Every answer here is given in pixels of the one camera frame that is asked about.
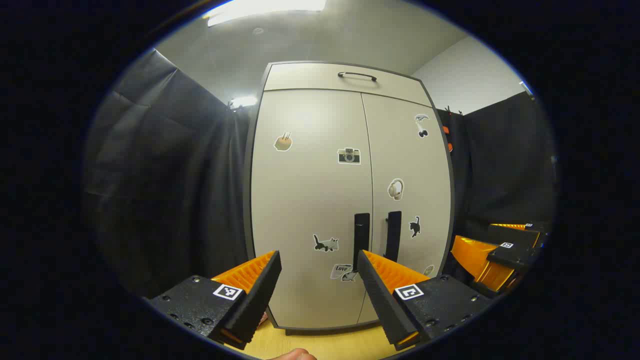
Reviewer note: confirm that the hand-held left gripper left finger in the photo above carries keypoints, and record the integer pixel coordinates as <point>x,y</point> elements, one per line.
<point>260,295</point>

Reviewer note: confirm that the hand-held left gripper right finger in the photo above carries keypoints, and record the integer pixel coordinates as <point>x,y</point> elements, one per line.
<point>380,295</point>

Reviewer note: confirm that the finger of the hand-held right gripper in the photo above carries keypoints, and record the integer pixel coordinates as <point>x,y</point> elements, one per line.
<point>537,227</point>
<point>515,247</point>

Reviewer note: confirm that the double-door shoe cabinet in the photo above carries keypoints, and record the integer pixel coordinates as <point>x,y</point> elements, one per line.
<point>330,329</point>

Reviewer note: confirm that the beige cabinet door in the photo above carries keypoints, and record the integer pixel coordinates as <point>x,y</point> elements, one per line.
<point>410,160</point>
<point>310,200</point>

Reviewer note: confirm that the beige cabinet drawer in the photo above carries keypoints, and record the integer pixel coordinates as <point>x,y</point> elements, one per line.
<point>320,77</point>

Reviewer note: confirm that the black backdrop cloth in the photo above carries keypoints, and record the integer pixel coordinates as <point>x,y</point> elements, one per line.
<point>500,165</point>
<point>165,190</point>

